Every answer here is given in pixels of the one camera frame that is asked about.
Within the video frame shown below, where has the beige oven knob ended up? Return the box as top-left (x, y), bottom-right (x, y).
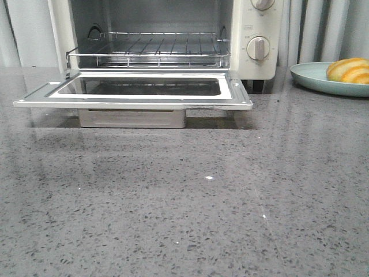
top-left (251, 0), bottom-right (274, 10)
top-left (246, 36), bottom-right (270, 61)

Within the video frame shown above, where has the metal wire oven rack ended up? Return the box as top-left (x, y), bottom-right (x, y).
top-left (66, 32), bottom-right (231, 69)

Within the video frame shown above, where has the upper beige oven knob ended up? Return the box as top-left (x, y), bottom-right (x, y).
top-left (251, 0), bottom-right (274, 10)

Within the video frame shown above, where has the golden croissant bread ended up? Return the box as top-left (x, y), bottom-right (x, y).
top-left (326, 58), bottom-right (368, 84)

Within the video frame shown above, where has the black right oven foot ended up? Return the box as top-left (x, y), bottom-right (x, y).
top-left (253, 80), bottom-right (265, 93)

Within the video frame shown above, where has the white Toshiba toaster oven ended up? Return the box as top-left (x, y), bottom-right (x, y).
top-left (48, 1), bottom-right (284, 81)

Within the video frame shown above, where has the glass oven door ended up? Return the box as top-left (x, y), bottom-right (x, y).
top-left (12, 71), bottom-right (254, 129)

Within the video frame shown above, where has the light green plate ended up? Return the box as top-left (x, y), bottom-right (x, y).
top-left (290, 62), bottom-right (369, 98)

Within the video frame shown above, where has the lower beige oven knob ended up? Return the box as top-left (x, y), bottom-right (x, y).
top-left (246, 36), bottom-right (270, 61)

